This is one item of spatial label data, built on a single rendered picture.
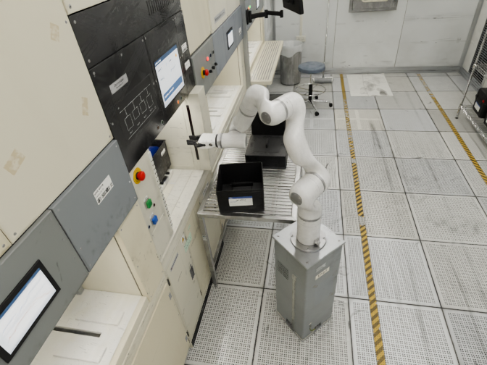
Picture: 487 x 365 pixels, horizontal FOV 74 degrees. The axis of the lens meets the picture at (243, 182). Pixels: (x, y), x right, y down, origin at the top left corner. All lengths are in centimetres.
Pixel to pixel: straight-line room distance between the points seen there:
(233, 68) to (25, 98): 260
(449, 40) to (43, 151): 595
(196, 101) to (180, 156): 42
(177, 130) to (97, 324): 113
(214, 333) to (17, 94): 189
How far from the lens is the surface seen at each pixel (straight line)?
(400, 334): 248
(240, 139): 176
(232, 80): 341
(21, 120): 95
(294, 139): 144
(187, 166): 219
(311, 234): 170
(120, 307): 161
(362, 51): 606
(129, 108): 133
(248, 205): 193
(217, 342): 236
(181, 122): 202
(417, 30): 613
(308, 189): 147
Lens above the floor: 210
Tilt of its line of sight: 38 degrees down
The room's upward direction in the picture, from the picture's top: 6 degrees counter-clockwise
